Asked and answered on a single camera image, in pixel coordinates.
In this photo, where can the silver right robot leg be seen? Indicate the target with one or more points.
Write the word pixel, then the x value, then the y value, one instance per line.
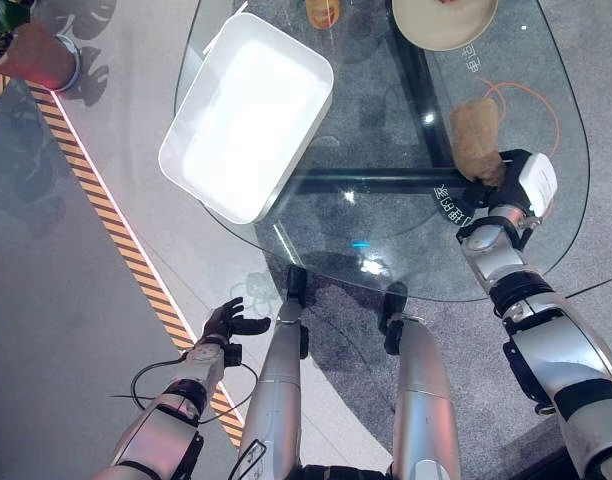
pixel 418 385

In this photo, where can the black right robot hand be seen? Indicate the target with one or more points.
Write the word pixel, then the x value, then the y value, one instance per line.
pixel 527 182

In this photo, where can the white plastic basket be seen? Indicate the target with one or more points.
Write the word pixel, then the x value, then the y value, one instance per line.
pixel 246 117

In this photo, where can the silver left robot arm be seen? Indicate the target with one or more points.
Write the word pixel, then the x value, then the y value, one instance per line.
pixel 166 405

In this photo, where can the yellow black hazard tape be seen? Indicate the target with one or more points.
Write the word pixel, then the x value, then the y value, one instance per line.
pixel 116 235

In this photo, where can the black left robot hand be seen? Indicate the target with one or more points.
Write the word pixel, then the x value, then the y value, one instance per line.
pixel 231 324

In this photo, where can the beige round plate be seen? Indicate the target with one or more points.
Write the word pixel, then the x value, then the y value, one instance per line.
pixel 443 22

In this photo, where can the orange bottle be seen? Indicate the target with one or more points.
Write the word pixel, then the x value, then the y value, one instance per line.
pixel 322 11

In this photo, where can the silver left robot leg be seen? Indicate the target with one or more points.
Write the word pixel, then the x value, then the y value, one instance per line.
pixel 273 380

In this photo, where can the brown cloth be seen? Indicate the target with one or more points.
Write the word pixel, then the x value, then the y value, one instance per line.
pixel 478 140

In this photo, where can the silver robot leg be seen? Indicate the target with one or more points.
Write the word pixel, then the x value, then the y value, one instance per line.
pixel 273 380
pixel 418 385

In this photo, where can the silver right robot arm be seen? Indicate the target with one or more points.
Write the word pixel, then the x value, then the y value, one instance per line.
pixel 546 330

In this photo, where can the terracotta plant pot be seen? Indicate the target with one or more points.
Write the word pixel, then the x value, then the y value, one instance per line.
pixel 41 57

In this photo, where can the green potted plant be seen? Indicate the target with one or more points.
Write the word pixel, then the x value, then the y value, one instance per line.
pixel 1 30

